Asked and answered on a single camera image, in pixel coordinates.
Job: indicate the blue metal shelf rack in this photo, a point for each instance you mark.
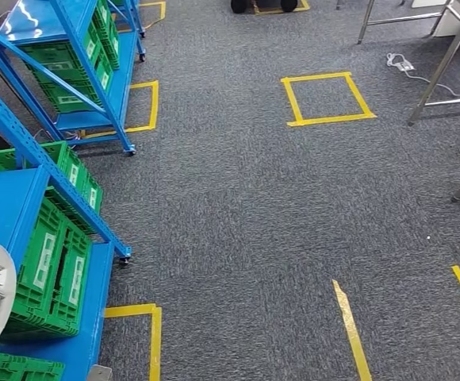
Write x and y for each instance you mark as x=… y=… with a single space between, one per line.
x=0 y=210
x=35 y=21
x=136 y=21

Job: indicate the yellow floor tape marking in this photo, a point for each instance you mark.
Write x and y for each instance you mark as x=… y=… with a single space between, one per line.
x=155 y=105
x=350 y=331

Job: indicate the green plastic crate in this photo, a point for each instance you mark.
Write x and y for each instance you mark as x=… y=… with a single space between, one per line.
x=105 y=79
x=43 y=260
x=103 y=13
x=55 y=52
x=115 y=47
x=94 y=210
x=76 y=281
x=20 y=368
x=61 y=152

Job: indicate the grey cart with black wheels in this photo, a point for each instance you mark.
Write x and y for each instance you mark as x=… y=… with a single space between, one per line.
x=240 y=5

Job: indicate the floor power socket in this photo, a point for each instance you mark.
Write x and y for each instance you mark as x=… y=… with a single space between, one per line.
x=405 y=65

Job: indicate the steel leg table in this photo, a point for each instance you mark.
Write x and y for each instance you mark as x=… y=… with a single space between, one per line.
x=444 y=63

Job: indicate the white cabinet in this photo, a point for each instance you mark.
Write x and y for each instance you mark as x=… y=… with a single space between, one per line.
x=451 y=23

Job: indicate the steel frame table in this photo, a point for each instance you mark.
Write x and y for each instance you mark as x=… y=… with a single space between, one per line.
x=404 y=19

